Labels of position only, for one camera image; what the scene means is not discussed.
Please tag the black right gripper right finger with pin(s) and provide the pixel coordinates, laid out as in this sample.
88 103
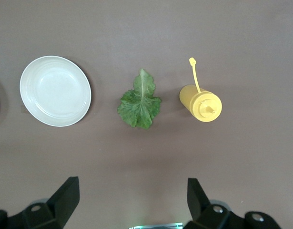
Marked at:
196 198

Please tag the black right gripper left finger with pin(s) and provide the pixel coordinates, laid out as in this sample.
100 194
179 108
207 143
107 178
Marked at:
65 198

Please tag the yellow squeeze bottle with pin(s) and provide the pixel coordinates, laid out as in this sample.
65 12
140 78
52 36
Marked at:
203 105

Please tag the green lettuce leaf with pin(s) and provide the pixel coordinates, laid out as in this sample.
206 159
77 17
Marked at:
140 107

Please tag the beige round plate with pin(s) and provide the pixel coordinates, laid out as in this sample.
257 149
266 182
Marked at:
55 90

